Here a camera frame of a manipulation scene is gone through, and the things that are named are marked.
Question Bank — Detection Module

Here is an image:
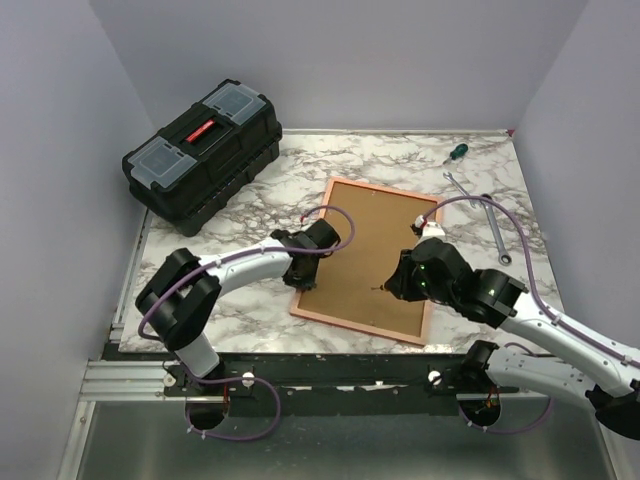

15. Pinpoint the red wooden picture frame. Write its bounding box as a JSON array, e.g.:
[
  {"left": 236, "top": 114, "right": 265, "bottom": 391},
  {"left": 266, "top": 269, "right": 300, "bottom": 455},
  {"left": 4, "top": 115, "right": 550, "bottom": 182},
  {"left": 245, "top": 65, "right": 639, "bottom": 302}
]
[{"left": 290, "top": 177, "right": 443, "bottom": 346}]

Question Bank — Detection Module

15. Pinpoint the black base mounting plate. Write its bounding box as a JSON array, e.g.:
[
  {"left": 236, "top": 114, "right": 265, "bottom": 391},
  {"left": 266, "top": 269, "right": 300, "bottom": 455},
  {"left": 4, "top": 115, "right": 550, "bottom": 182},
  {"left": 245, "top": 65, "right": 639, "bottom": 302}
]
[{"left": 164, "top": 353, "right": 496, "bottom": 417}]

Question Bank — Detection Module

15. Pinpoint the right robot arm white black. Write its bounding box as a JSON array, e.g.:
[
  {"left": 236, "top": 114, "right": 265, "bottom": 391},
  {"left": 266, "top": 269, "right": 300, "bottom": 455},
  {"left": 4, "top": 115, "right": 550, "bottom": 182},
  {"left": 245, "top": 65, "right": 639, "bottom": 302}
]
[{"left": 383, "top": 238, "right": 639, "bottom": 440}]

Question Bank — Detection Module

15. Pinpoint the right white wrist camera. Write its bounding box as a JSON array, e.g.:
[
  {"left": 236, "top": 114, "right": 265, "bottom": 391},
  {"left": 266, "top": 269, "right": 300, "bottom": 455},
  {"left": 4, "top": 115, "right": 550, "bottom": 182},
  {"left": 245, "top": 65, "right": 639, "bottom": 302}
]
[{"left": 411, "top": 215, "right": 446, "bottom": 243}]

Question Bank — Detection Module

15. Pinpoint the small silver open wrench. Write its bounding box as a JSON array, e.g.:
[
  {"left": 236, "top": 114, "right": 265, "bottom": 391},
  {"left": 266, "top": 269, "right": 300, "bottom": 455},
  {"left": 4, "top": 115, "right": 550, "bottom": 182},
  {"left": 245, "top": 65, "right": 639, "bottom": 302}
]
[{"left": 443, "top": 171, "right": 475, "bottom": 204}]

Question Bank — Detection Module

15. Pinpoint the green handled screwdriver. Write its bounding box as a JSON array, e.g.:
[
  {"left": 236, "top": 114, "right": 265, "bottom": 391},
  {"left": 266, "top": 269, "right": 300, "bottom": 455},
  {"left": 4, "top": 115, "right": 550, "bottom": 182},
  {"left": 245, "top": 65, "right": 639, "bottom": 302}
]
[{"left": 442, "top": 143, "right": 469, "bottom": 165}]

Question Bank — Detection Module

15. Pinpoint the black plastic toolbox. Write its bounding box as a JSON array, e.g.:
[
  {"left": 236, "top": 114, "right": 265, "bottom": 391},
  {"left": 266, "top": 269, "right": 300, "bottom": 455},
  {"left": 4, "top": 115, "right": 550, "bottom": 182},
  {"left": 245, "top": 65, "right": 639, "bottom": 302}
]
[{"left": 122, "top": 79, "right": 283, "bottom": 237}]

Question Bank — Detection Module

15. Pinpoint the aluminium rail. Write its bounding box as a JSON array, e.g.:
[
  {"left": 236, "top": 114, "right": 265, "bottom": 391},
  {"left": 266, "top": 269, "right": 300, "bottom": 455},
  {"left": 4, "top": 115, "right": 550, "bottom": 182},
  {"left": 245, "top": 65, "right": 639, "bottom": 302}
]
[{"left": 79, "top": 357, "right": 609, "bottom": 401}]

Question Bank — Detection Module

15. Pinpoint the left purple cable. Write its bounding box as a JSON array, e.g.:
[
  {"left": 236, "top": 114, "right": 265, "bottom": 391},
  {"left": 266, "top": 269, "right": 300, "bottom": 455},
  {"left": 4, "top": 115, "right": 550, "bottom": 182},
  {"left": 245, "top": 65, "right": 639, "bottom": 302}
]
[{"left": 137, "top": 205, "right": 357, "bottom": 386}]

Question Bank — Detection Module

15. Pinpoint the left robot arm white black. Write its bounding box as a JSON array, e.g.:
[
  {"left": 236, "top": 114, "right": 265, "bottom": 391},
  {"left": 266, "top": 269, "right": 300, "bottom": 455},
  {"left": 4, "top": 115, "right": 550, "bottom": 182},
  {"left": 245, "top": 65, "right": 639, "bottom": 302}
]
[{"left": 135, "top": 219, "right": 341, "bottom": 395}]

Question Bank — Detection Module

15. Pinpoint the silver ratchet wrench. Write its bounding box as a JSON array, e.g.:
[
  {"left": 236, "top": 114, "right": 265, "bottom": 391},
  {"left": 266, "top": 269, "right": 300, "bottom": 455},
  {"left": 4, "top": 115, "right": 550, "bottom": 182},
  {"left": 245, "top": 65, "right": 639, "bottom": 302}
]
[{"left": 483, "top": 202, "right": 512, "bottom": 266}]

